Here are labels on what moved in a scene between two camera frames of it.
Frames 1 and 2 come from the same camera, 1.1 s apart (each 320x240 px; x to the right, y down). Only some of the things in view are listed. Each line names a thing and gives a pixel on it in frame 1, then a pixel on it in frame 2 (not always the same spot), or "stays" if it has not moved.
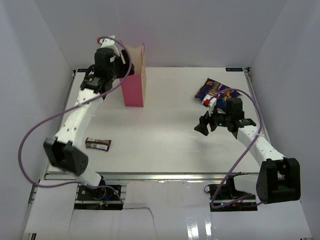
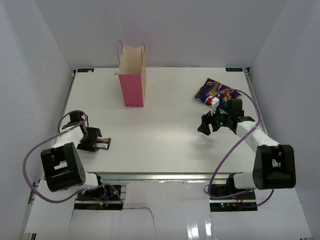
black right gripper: x=204 y=120 stays
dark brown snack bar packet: x=101 y=144 stays
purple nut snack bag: x=210 y=87 stays
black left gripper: x=125 y=66 to x=94 y=133
